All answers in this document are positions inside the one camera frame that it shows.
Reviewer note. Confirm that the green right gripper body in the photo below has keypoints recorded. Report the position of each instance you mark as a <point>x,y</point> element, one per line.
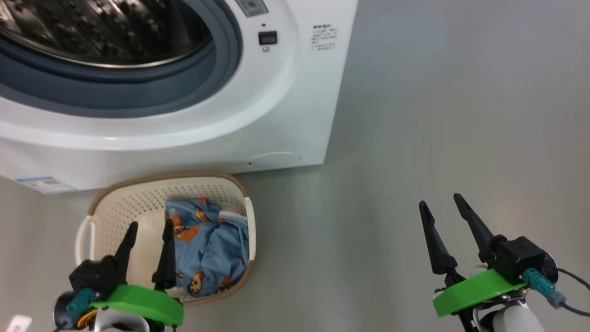
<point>474,288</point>

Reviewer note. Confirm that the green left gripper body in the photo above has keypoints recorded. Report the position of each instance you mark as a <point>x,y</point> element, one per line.
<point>143,302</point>

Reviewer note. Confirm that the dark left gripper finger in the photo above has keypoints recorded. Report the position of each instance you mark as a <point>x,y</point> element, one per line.
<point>167,263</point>
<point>125,253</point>

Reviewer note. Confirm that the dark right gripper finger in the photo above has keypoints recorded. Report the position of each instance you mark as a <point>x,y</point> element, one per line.
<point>438,253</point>
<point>479,235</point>

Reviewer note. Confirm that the blue bear-print garment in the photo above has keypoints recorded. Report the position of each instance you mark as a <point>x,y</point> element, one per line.
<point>212,249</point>

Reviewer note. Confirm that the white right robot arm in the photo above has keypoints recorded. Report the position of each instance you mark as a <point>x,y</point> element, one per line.
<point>511,320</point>

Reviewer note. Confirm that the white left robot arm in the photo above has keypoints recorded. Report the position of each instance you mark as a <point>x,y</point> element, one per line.
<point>120,323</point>

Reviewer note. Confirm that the cream perforated laundry basket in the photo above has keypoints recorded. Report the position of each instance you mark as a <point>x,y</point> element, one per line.
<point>120,216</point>

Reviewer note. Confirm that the grey rubber door gasket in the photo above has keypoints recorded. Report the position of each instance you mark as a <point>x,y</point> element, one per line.
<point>138,87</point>

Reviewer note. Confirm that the white front-load washing machine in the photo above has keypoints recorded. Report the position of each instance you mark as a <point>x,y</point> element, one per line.
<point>286,115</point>

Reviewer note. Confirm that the black door latch socket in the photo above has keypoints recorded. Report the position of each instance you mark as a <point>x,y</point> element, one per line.
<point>268,38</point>

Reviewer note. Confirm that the blue energy label sticker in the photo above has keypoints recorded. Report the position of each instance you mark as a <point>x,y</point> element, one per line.
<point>46,184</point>

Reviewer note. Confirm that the round white filter cover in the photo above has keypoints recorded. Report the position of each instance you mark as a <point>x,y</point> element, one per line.
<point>274,159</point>

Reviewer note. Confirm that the grey rectangular warning label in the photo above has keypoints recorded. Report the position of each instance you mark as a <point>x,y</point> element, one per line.
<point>251,7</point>

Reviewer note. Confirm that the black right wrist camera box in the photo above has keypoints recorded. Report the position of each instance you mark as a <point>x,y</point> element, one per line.
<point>521,258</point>

